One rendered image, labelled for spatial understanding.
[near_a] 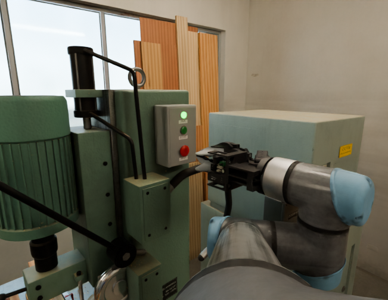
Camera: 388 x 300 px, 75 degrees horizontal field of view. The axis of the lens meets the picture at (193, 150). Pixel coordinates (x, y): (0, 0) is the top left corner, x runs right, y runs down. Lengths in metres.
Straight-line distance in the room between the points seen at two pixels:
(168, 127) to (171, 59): 1.72
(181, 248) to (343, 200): 0.60
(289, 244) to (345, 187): 0.12
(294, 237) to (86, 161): 0.48
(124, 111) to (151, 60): 1.57
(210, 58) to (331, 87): 1.11
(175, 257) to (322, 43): 2.24
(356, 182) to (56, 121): 0.57
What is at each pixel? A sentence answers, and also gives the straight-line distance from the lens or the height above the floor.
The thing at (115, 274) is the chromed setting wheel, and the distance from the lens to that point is 0.74.
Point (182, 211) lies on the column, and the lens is 0.82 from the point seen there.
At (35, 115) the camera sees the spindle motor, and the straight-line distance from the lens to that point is 0.60.
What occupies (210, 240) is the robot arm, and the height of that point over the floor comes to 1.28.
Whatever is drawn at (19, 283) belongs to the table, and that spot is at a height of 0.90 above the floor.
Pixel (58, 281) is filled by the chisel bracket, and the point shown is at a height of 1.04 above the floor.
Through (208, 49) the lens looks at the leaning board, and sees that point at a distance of 2.58.
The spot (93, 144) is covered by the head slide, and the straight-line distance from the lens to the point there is 0.66.
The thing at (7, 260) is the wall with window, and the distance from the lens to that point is 2.34.
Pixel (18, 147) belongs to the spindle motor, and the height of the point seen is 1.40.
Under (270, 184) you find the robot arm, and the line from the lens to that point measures 0.45.
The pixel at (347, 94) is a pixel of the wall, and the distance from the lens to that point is 2.52.
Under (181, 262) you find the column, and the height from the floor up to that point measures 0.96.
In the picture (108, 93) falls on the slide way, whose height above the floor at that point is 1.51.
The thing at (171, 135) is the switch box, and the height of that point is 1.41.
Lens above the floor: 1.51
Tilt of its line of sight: 13 degrees down
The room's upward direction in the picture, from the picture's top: straight up
